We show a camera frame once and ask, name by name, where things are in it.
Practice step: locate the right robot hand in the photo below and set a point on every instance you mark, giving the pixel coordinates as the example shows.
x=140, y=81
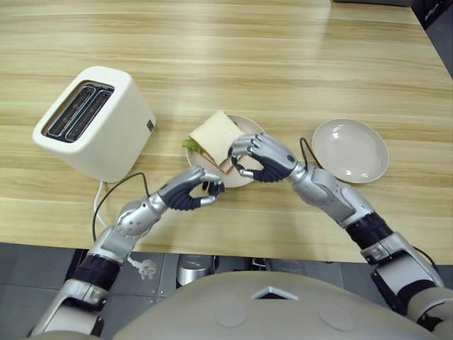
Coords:
x=272, y=156

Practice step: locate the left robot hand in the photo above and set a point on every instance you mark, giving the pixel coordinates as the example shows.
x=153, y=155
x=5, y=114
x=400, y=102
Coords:
x=180, y=193

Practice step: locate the bread slice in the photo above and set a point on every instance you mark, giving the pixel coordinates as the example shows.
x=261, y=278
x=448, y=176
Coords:
x=226, y=168
x=216, y=136

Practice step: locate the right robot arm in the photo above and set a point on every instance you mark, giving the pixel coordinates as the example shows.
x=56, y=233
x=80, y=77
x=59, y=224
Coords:
x=332, y=198

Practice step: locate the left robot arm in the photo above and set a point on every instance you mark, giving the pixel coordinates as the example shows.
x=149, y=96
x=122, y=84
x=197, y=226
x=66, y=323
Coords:
x=113, y=241

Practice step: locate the cream plate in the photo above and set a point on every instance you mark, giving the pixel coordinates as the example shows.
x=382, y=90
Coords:
x=244, y=124

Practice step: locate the green lettuce leaf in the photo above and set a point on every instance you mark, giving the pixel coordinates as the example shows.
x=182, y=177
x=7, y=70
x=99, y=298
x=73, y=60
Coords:
x=191, y=144

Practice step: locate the pale pink plate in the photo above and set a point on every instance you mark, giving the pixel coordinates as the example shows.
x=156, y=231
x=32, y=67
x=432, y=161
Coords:
x=350, y=152

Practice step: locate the cream toaster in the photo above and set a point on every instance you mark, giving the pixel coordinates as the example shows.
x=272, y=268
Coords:
x=117, y=117

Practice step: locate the robot body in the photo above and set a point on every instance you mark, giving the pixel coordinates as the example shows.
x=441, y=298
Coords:
x=269, y=315

